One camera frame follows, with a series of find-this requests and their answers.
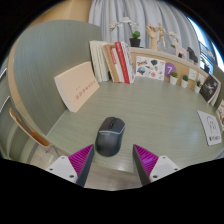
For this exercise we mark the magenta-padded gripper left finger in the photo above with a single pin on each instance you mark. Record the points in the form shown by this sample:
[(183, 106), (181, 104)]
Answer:
[(63, 166)]

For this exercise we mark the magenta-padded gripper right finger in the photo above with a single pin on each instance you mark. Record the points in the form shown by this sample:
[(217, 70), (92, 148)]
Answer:
[(163, 166)]

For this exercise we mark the dark grey computer mouse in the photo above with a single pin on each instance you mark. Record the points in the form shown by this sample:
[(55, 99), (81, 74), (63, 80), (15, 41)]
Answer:
[(109, 138)]

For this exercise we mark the white printed mouse pad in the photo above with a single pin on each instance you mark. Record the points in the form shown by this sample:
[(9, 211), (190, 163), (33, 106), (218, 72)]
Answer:
[(210, 128)]

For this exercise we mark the wooden chair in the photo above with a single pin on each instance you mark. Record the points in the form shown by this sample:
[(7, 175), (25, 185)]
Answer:
[(28, 130)]

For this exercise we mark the green shelf unit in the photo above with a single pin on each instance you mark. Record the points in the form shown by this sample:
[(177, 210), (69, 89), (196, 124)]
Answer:
[(6, 133)]

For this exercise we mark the beige booklet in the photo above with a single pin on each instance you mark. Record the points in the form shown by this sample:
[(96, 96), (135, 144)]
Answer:
[(76, 87)]

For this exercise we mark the small plant in white pot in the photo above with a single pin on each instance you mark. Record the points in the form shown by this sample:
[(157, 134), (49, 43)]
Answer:
[(173, 80), (184, 83), (197, 89)]

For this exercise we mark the white book stack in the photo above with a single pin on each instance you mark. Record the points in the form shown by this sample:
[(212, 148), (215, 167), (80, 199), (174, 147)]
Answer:
[(217, 96)]

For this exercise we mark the dark cover book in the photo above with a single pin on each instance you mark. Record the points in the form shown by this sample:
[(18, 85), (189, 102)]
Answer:
[(208, 88)]

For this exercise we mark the purple round number disc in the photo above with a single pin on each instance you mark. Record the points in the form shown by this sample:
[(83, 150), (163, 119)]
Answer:
[(170, 69)]

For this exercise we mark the white illustrated sticker card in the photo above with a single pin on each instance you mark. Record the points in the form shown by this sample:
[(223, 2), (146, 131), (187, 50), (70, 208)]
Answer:
[(150, 68)]

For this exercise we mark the wooden desk ledge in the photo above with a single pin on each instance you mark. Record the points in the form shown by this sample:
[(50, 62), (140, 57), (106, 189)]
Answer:
[(181, 66)]

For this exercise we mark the white orchid in black pot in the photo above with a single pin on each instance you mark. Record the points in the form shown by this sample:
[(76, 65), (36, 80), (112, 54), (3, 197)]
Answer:
[(206, 69), (173, 36), (135, 42)]

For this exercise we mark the green desk partition panel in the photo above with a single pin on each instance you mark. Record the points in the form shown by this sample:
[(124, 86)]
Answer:
[(219, 75), (43, 56)]

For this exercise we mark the red book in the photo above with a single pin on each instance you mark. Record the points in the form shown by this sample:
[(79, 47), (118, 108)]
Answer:
[(121, 61)]

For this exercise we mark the tan book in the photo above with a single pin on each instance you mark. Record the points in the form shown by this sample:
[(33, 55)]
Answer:
[(110, 63)]

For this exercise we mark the black wooden horse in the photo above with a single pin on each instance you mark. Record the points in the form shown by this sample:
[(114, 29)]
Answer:
[(192, 55)]

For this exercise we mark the pink wooden horse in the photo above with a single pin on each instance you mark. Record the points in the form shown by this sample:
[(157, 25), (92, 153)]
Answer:
[(180, 51)]

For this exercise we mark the dark framed window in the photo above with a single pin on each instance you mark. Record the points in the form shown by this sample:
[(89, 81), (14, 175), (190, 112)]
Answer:
[(208, 43)]

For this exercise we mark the wooden artist mannequin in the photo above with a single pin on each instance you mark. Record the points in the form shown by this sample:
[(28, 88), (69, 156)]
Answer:
[(161, 35)]

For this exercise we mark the wooden hand model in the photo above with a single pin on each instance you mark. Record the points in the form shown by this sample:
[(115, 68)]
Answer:
[(152, 35)]

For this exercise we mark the grey curtain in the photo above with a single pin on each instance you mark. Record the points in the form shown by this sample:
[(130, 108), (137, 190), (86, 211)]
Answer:
[(146, 13)]

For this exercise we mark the white wall socket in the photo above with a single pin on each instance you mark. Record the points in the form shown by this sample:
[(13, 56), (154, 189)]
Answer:
[(192, 74), (201, 78)]

